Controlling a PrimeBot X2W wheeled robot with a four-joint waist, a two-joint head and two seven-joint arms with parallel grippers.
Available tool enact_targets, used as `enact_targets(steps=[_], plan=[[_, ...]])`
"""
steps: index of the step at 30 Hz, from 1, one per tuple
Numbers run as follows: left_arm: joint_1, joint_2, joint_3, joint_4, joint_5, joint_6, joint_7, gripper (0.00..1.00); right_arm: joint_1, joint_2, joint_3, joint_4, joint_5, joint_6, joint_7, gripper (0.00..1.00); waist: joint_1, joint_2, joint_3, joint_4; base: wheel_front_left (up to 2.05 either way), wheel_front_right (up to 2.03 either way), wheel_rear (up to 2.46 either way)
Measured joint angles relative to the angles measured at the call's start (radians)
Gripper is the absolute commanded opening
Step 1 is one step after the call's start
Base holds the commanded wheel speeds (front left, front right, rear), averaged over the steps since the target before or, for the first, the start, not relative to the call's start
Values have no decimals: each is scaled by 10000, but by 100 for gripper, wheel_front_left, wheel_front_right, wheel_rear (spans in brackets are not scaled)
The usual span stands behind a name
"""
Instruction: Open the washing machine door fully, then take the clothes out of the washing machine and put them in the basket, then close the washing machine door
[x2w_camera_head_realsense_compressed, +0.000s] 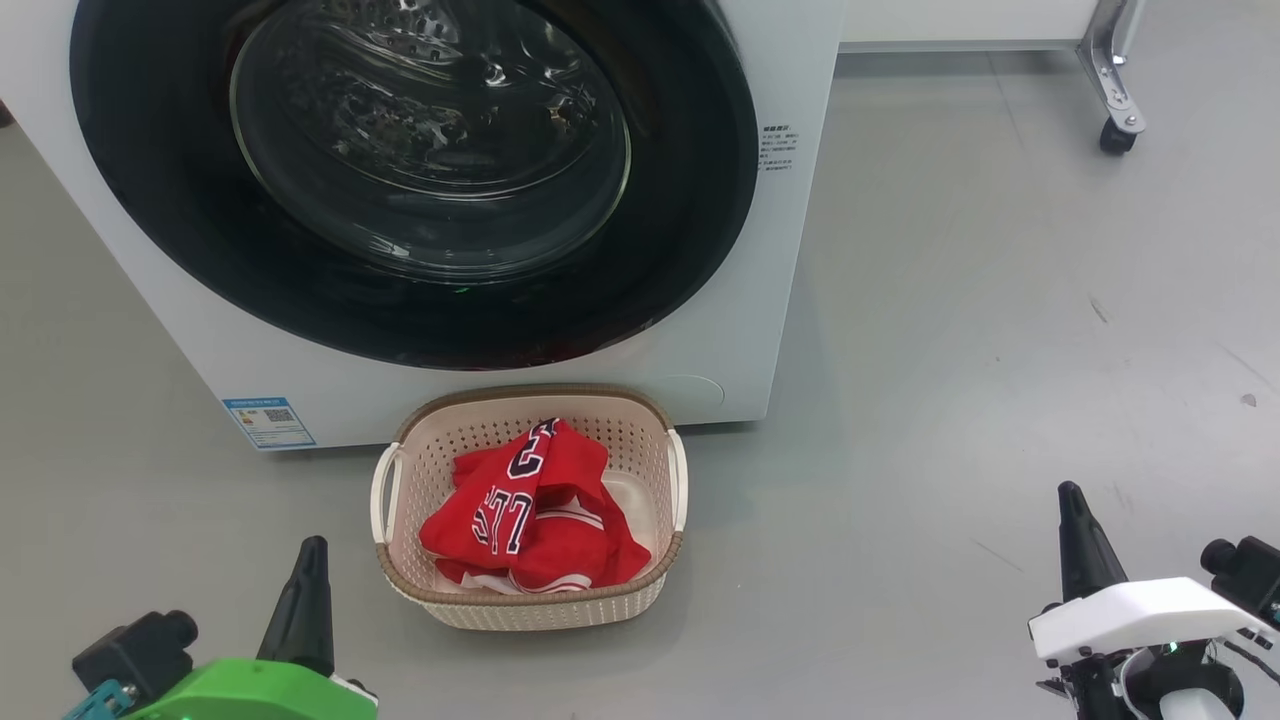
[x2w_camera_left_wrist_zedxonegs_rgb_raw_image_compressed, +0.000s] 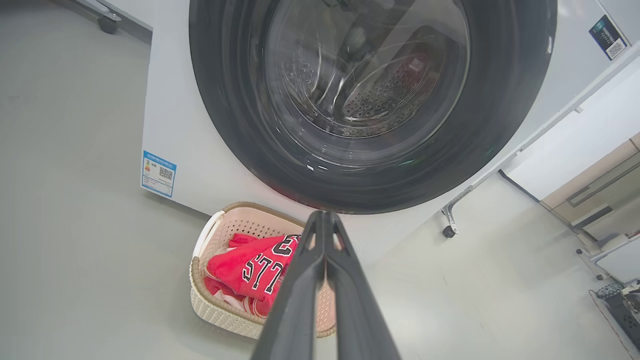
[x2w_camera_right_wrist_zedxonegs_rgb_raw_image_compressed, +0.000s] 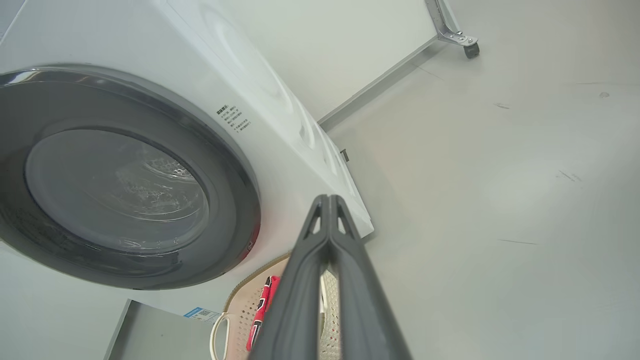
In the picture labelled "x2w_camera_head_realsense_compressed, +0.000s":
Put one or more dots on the cream perforated laundry basket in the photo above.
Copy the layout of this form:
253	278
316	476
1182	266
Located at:
440	440

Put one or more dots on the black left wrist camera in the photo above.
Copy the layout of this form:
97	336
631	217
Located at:
135	650

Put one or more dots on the small printed text label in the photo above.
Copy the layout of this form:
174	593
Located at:
778	148

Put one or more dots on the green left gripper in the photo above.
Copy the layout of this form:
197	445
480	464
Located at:
260	695

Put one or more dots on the black round glass washer door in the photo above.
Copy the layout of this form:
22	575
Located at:
680	230

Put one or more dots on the blue energy label sticker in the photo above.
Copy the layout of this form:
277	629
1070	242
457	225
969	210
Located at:
268	423

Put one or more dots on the red basketball jersey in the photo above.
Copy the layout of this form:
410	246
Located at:
560	530

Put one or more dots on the white front-load washing machine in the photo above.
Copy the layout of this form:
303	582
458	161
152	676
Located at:
790	300

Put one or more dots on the white panel board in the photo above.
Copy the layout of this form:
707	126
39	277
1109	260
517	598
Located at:
960	20

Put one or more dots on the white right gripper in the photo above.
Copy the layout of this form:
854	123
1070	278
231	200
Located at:
1140	615

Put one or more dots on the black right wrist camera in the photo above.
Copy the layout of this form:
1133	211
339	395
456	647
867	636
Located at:
1250	580

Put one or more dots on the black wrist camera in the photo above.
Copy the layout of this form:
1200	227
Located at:
135	650
1250	580

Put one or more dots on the metal leg with caster wheel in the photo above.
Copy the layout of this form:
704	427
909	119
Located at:
1110	80

